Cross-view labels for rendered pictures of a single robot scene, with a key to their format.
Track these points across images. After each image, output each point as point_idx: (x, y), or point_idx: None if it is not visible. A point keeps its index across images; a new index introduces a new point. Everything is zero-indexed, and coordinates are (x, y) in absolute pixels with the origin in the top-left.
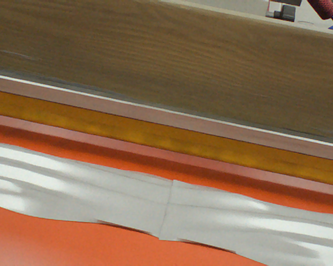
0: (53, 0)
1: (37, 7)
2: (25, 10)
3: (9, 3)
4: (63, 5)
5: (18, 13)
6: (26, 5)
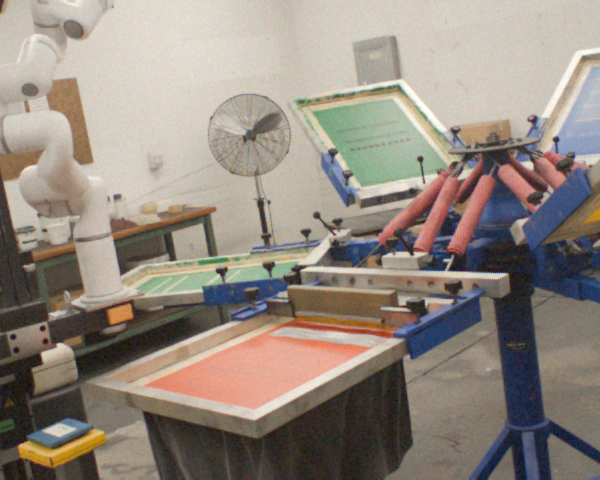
0: (308, 293)
1: (306, 295)
2: (304, 296)
3: (301, 295)
4: (310, 294)
5: (303, 297)
6: (304, 295)
